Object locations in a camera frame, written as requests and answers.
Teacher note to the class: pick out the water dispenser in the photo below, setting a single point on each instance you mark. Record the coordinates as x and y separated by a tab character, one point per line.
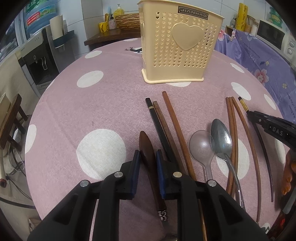
43	59

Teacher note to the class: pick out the hand with yellow nails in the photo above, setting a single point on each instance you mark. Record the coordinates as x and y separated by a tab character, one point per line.
288	172

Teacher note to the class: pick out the wooden stool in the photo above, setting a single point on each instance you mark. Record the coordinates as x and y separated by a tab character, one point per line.
11	120

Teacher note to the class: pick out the dark brown wooden spoon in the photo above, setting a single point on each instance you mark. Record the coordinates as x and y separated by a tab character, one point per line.
149	160

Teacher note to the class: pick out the yellow paper roll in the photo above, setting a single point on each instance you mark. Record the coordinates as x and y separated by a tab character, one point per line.
241	17

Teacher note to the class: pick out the yellow soap bottle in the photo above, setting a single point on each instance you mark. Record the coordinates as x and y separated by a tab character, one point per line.
118	12

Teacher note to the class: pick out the yellow mug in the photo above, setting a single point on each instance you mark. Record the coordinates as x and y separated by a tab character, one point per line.
103	27

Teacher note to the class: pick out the white microwave oven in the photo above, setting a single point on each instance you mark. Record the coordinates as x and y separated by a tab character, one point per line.
282	42

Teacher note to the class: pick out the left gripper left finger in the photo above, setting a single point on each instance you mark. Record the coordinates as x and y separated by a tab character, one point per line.
90	211

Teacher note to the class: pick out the pink polka dot tablecloth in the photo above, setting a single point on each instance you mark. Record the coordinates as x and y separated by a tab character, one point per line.
88	121

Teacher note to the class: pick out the black chopstick gold band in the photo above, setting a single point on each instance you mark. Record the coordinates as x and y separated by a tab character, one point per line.
263	148
162	137

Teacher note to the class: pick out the stainless steel spoon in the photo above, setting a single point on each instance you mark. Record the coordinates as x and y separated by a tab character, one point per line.
222	145

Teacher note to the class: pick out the translucent plastic spoon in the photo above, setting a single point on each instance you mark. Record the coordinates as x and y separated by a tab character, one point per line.
200	146

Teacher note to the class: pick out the purple floral cloth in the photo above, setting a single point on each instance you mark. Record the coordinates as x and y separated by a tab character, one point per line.
265	64

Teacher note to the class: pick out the reddish brown wooden chopstick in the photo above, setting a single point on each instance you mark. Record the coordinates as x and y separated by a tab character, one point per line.
176	132

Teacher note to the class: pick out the beige perforated utensil holder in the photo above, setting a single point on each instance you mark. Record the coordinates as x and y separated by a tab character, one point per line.
177	41

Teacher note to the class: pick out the woven basket sink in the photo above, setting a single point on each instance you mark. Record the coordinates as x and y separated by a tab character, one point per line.
128	22

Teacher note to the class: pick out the paper cup stack holder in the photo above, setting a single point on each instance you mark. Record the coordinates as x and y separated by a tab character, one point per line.
59	36

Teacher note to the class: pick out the dark wooden counter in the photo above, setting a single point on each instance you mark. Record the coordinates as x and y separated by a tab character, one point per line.
102	39

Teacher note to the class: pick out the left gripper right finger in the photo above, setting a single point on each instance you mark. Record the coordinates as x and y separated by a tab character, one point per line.
204	210

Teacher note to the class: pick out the blue water bottle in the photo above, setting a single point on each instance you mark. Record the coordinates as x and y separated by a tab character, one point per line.
37	14

